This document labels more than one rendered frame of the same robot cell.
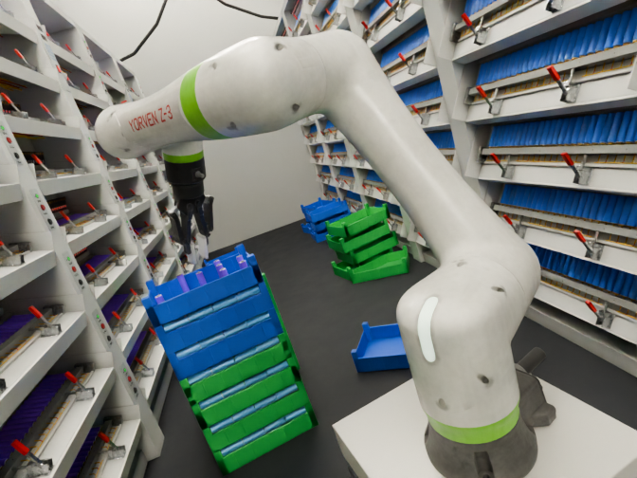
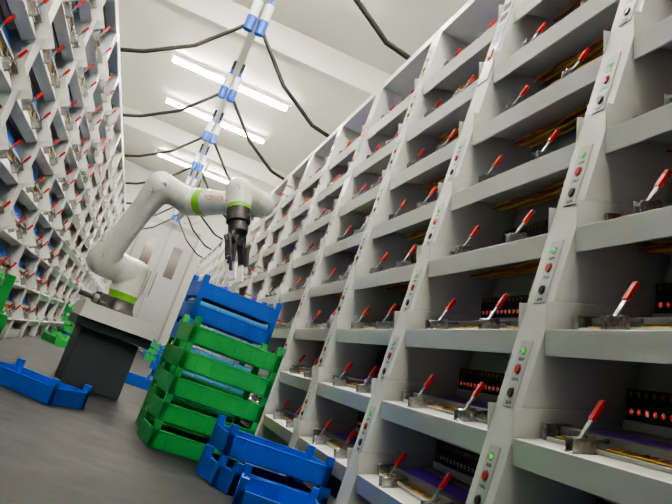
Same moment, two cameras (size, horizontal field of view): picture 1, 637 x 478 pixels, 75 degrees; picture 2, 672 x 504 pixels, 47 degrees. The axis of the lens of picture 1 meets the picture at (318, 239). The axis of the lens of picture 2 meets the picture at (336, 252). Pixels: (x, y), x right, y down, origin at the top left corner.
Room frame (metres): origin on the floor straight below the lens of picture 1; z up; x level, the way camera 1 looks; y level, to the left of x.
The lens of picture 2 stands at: (3.91, 0.41, 0.30)
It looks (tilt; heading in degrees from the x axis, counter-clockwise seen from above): 10 degrees up; 175
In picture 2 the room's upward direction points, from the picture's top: 20 degrees clockwise
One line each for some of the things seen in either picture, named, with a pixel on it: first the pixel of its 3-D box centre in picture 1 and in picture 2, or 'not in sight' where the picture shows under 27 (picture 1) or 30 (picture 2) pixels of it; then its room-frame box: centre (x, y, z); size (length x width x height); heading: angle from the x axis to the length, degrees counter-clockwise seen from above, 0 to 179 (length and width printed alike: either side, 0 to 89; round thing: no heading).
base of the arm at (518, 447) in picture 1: (499, 402); (106, 302); (0.50, -0.17, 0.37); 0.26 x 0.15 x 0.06; 118
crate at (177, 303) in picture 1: (202, 281); (233, 299); (1.12, 0.35, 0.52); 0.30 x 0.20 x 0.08; 106
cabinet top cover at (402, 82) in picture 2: not in sight; (376, 116); (0.15, 0.68, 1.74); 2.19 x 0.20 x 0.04; 7
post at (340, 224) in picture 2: not in sight; (339, 265); (0.50, 0.72, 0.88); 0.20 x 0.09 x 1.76; 97
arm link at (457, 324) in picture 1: (461, 344); (127, 278); (0.48, -0.14, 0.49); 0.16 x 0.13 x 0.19; 135
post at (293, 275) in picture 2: not in sight; (305, 275); (-0.19, 0.63, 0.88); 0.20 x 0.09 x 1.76; 97
